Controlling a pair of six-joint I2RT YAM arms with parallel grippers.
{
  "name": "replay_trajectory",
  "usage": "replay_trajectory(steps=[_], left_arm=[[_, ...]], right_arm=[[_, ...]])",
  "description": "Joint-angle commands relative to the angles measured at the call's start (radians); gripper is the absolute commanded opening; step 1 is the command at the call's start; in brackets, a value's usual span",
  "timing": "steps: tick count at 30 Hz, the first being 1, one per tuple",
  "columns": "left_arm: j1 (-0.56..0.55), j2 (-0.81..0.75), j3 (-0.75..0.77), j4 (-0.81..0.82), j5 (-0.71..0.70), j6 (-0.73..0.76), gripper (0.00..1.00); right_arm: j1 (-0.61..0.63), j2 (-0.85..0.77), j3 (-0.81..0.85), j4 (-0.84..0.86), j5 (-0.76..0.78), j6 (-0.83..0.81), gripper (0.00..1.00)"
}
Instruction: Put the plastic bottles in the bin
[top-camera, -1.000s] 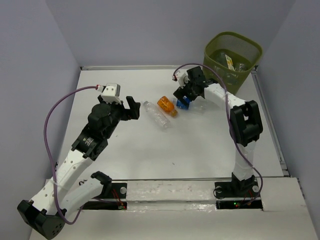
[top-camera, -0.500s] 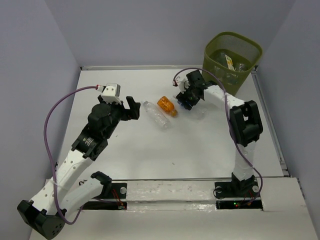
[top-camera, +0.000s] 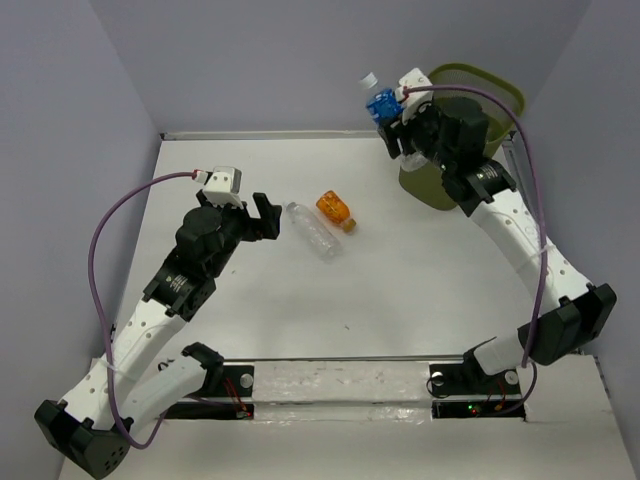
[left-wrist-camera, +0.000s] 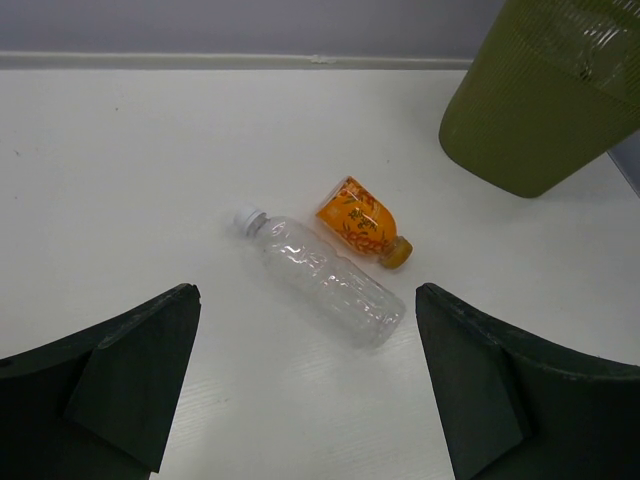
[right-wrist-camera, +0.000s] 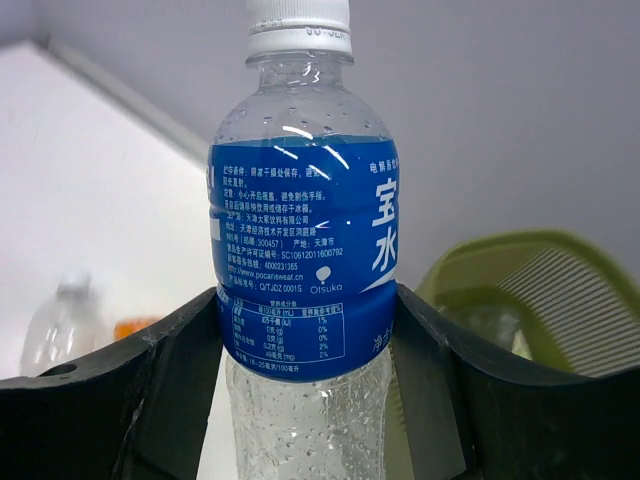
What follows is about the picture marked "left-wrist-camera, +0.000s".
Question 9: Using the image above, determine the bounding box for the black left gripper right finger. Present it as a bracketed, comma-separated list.
[415, 283, 639, 479]

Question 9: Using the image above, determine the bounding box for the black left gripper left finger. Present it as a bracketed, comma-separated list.
[1, 284, 201, 479]

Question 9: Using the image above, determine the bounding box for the clear bottle white cap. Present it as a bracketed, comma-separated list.
[234, 206, 406, 348]

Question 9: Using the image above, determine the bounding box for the orange juice bottle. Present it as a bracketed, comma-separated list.
[315, 176, 413, 270]

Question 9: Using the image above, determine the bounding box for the clear plastic bottle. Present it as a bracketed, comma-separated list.
[571, 23, 639, 103]

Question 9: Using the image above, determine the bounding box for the green mesh waste bin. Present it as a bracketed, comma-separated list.
[439, 1, 639, 198]

